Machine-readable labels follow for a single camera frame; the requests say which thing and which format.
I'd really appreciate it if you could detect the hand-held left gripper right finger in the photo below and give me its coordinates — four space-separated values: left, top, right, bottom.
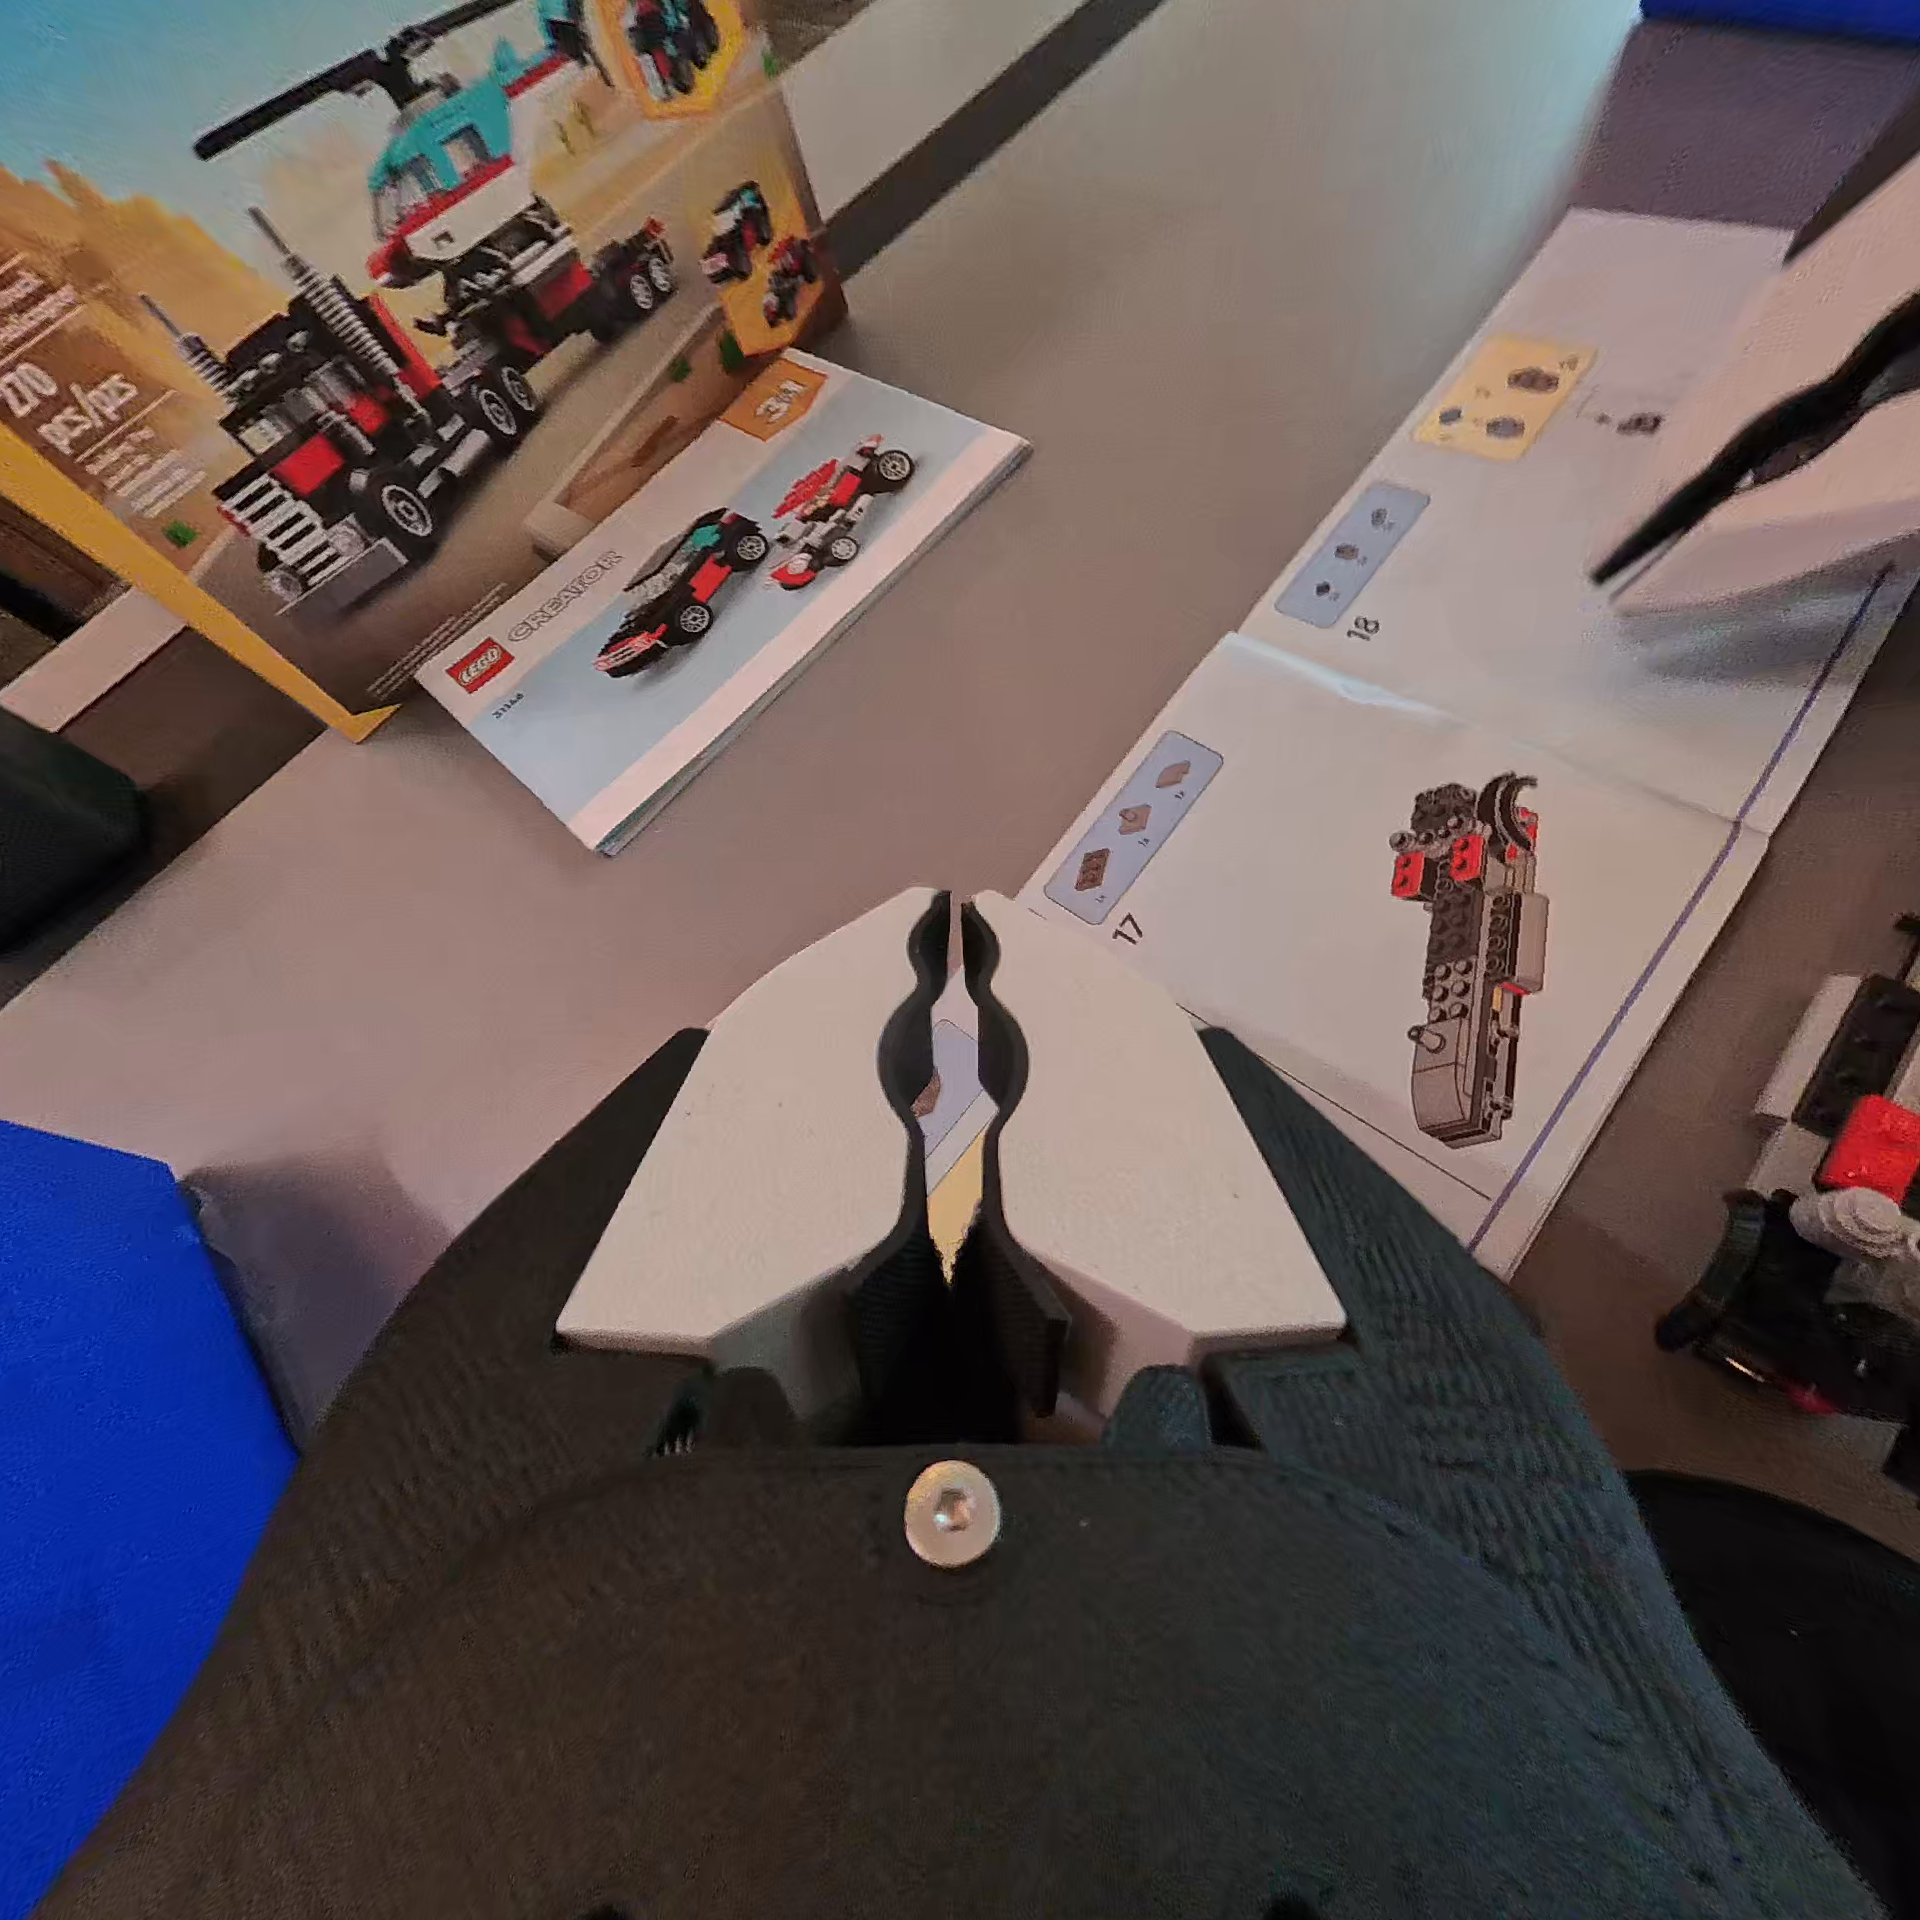
964 888 1350 1425

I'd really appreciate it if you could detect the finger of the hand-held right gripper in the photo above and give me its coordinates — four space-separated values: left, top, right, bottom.
1611 382 1920 619
1591 182 1920 587

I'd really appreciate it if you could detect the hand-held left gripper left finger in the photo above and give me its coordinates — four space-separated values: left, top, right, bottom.
552 883 962 1425

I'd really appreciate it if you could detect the brick instruction booklet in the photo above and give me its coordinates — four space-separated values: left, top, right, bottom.
1017 208 1920 1276

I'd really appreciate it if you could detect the grey black toy brick model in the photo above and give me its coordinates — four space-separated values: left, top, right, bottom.
1651 913 1920 1425

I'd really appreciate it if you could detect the closed light blue instruction booklet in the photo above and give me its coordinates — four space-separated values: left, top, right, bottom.
417 349 1032 857

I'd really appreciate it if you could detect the dark grey case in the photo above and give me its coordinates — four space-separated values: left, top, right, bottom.
0 706 145 951

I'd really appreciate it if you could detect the yellow toy brick set box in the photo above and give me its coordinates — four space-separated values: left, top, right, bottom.
0 0 849 747

